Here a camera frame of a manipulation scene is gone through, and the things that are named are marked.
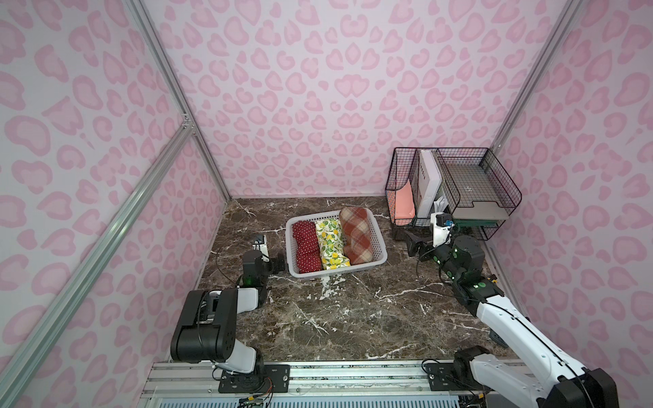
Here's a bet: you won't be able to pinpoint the red polka dot skirt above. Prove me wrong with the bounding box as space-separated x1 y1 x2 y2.
292 220 322 274

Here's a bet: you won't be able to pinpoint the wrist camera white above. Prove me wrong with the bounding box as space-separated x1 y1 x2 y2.
253 234 270 262
430 212 455 248

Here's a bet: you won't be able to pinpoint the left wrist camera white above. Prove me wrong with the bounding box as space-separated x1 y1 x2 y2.
253 234 270 262

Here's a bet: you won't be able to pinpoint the red plaid skirt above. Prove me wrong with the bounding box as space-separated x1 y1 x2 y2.
339 207 374 265

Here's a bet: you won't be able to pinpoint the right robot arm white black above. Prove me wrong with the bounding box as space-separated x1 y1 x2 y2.
399 231 619 407

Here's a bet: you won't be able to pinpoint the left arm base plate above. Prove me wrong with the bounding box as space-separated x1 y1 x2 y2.
218 364 291 394

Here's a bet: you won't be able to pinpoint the white binder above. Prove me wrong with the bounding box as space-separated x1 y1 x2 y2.
416 150 442 219

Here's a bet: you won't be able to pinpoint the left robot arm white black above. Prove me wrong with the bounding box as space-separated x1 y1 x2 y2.
170 249 287 376

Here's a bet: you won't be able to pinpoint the pink folder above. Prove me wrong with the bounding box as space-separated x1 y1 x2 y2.
388 181 416 226

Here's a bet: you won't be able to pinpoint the aluminium front rail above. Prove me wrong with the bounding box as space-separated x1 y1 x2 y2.
137 360 531 407

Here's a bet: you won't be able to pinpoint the lemon print skirt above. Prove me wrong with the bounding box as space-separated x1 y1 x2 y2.
315 218 350 270

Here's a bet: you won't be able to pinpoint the grey laptop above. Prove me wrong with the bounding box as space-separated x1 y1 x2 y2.
442 164 514 222

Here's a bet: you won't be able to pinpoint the green book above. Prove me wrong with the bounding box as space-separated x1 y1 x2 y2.
454 219 498 228

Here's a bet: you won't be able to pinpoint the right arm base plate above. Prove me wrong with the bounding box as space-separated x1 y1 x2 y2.
421 359 487 393

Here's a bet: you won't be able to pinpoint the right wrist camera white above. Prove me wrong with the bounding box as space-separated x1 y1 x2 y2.
430 212 455 248

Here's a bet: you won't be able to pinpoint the white plastic basket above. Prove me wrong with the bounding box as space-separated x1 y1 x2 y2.
286 208 388 279

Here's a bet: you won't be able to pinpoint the black wire desk organizer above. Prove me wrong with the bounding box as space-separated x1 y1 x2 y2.
385 147 522 241

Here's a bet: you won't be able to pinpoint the white envelope papers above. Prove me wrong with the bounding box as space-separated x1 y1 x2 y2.
433 195 449 214

